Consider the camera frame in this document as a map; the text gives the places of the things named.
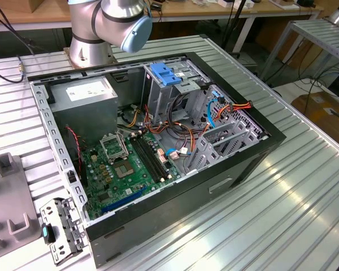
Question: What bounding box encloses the grey metal disk bay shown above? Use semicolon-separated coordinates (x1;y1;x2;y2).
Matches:
185;120;271;177

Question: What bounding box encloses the black RAM slot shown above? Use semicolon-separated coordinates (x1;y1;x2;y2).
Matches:
129;135;159;183
132;134;162;183
140;131;170;180
137;132;166;181

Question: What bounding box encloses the grey metal optical drive cage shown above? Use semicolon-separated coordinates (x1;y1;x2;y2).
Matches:
142;60;210;126

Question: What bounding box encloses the CPU socket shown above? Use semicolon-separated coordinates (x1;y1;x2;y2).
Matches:
114;160;137;179

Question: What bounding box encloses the metal socket cover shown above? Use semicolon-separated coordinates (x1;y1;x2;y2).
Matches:
99;132;129;164

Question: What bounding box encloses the blue plastic drive latch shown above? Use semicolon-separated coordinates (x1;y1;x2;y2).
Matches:
150;63;183;88

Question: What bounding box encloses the green motherboard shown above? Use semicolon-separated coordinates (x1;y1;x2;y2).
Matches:
80;130;184;221

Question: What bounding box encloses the blue expansion slot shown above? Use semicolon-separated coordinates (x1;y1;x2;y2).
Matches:
101;186;148;215

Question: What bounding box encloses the black open PC case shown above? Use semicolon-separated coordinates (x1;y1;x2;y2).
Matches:
27;51;288;269

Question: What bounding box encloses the grey power supply unit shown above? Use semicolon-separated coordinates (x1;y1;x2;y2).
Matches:
49;76;119;142

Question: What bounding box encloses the black case fan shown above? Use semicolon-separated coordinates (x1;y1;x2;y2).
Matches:
64;125;89;187

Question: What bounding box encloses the hinged metal card retainer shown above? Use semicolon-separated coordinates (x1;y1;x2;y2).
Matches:
38;196;89;266

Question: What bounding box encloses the black tripod stand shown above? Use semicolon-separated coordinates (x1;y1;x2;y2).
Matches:
220;0;257;56

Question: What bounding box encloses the large cardboard box with label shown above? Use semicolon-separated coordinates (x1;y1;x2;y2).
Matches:
290;91;339;143

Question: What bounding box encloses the black teal latch tab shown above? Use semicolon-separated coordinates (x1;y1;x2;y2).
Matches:
41;222;57;245

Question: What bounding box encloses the grey parts rack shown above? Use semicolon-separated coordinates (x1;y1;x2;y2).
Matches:
0;152;45;253

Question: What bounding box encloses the metal slat side table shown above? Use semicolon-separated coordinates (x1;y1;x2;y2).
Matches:
258;17;339;82

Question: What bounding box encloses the red orange wire bundle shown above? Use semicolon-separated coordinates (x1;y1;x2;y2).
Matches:
145;108;210;153

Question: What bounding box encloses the white plug with thin wires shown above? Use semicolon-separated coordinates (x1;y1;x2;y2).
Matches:
168;148;189;162

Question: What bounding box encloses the black cable bundle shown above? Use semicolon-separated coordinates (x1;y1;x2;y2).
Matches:
169;93;212;142

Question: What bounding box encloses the yellow black power wire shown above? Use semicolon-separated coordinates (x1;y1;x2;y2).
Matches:
117;103;144;130

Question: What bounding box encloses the wire locking lever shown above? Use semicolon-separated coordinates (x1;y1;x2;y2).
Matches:
119;131;130;159

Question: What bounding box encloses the blue flat data wire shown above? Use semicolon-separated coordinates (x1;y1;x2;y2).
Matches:
164;89;226;160

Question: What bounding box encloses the red yellow orange power wire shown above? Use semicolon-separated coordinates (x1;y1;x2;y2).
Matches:
203;100;253;133

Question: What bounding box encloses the red black twisted fan wire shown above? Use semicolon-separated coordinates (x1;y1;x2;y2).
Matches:
64;126;83;173

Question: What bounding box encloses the black cable with metal connector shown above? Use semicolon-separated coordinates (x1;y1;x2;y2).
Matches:
0;55;26;84

